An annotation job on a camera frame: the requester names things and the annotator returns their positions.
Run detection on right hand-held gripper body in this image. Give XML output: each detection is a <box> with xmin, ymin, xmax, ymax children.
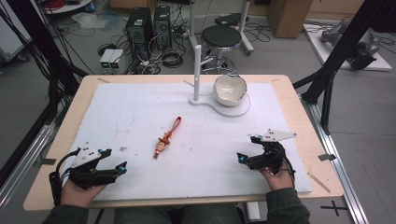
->
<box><xmin>247</xmin><ymin>128</ymin><xmax>298</xmax><ymax>175</ymax></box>

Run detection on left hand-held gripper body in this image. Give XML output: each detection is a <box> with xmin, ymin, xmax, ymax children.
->
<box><xmin>68</xmin><ymin>142</ymin><xmax>120</xmax><ymax>189</ymax></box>

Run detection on person's right hand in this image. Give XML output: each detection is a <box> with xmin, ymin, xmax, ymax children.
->
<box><xmin>259</xmin><ymin>167</ymin><xmax>295</xmax><ymax>191</ymax></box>

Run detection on person's left hand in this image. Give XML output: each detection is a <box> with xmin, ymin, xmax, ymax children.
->
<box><xmin>60</xmin><ymin>178</ymin><xmax>107</xmax><ymax>208</ymax></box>

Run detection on thin wooden stick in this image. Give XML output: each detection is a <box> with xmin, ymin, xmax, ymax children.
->
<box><xmin>307</xmin><ymin>172</ymin><xmax>332</xmax><ymax>194</ymax></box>

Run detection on white bowl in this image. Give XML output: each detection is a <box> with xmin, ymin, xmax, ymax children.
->
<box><xmin>212</xmin><ymin>73</ymin><xmax>248</xmax><ymax>107</ymax></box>

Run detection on white foam mat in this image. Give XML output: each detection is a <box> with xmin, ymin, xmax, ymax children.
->
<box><xmin>61</xmin><ymin>81</ymin><xmax>313</xmax><ymax>202</ymax></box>

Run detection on person's legs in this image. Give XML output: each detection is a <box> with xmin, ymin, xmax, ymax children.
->
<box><xmin>113</xmin><ymin>203</ymin><xmax>242</xmax><ymax>224</ymax></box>

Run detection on black tape cross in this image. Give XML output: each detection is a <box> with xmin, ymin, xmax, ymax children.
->
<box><xmin>319</xmin><ymin>200</ymin><xmax>348</xmax><ymax>217</ymax></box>

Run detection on white stand with pole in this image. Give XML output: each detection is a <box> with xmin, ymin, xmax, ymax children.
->
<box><xmin>183</xmin><ymin>44</ymin><xmax>251</xmax><ymax>119</ymax></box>

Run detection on white power supply box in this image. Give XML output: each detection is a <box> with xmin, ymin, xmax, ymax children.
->
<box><xmin>99</xmin><ymin>49</ymin><xmax>116</xmax><ymax>70</ymax></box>
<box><xmin>109</xmin><ymin>49</ymin><xmax>125</xmax><ymax>71</ymax></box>

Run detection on black round stool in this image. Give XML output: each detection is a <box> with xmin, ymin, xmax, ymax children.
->
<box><xmin>200</xmin><ymin>24</ymin><xmax>244</xmax><ymax>75</ymax></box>

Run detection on black flat case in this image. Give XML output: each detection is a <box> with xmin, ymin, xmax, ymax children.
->
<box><xmin>214</xmin><ymin>12</ymin><xmax>250</xmax><ymax>27</ymax></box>

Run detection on cardboard box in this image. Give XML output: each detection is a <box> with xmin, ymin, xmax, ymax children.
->
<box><xmin>266</xmin><ymin>0</ymin><xmax>314</xmax><ymax>39</ymax></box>

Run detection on black computer tower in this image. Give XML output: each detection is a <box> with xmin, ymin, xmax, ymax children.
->
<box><xmin>152</xmin><ymin>6</ymin><xmax>173</xmax><ymax>49</ymax></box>
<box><xmin>125</xmin><ymin>7</ymin><xmax>155</xmax><ymax>61</ymax></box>

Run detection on grey robot device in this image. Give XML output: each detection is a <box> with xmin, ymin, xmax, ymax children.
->
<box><xmin>320</xmin><ymin>21</ymin><xmax>382</xmax><ymax>71</ymax></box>

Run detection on white platform board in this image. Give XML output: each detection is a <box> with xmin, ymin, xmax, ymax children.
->
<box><xmin>303</xmin><ymin>22</ymin><xmax>393</xmax><ymax>72</ymax></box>

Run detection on white round table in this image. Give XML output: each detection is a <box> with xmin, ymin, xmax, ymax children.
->
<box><xmin>42</xmin><ymin>0</ymin><xmax>94</xmax><ymax>15</ymax></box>

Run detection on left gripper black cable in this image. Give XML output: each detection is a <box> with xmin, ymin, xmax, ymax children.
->
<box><xmin>48</xmin><ymin>147</ymin><xmax>82</xmax><ymax>207</ymax></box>

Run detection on toy figure with red strap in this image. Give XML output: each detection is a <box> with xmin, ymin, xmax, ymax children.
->
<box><xmin>152</xmin><ymin>116</ymin><xmax>183</xmax><ymax>160</ymax></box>

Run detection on aluminium rail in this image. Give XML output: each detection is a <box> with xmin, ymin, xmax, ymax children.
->
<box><xmin>299</xmin><ymin>93</ymin><xmax>371</xmax><ymax>224</ymax></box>
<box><xmin>0</xmin><ymin>123</ymin><xmax>56</xmax><ymax>214</ymax></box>

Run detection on coiled black cable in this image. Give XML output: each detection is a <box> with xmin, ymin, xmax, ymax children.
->
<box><xmin>160</xmin><ymin>49</ymin><xmax>185</xmax><ymax>69</ymax></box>

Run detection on black metal frame with cables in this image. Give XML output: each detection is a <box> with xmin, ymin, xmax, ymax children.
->
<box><xmin>0</xmin><ymin>0</ymin><xmax>91</xmax><ymax>188</ymax></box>

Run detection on black metal frame strut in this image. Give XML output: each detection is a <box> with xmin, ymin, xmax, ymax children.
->
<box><xmin>292</xmin><ymin>0</ymin><xmax>396</xmax><ymax>135</ymax></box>

